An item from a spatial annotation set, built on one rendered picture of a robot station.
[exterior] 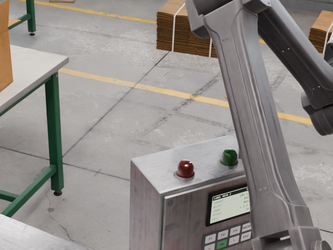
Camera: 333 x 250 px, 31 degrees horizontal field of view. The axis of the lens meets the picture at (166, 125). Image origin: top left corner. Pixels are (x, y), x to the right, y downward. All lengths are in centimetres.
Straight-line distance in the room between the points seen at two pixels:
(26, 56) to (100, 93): 145
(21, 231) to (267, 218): 111
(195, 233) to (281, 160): 17
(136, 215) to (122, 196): 239
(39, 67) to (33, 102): 141
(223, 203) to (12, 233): 101
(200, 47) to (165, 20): 36
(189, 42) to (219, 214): 418
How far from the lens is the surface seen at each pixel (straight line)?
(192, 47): 501
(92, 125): 392
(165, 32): 502
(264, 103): 78
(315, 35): 528
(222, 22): 83
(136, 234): 90
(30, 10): 529
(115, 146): 370
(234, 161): 84
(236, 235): 90
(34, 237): 174
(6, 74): 266
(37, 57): 294
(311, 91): 108
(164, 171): 83
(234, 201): 85
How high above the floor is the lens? 194
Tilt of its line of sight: 29 degrees down
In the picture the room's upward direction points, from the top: 3 degrees clockwise
